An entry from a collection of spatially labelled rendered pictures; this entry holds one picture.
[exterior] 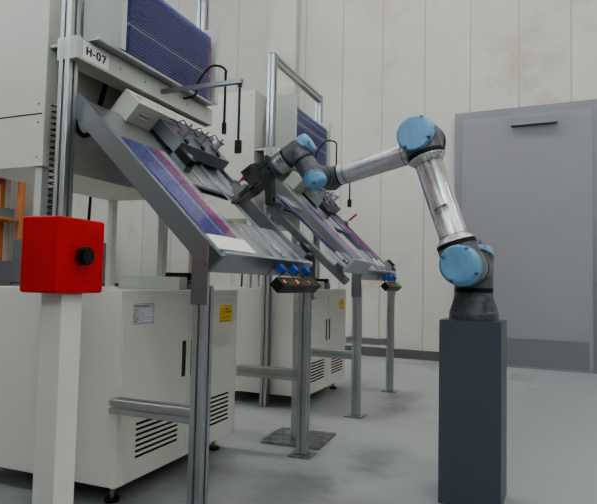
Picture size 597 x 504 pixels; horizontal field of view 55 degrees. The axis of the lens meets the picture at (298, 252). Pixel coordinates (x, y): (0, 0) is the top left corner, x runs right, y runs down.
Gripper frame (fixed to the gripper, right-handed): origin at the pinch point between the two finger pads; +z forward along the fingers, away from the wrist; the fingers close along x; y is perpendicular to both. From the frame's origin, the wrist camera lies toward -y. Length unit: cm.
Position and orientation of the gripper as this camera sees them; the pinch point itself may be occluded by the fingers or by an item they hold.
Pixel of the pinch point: (236, 203)
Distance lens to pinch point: 208.2
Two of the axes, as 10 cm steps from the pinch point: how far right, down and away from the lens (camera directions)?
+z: -7.9, 5.4, 2.9
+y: -4.8, -8.4, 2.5
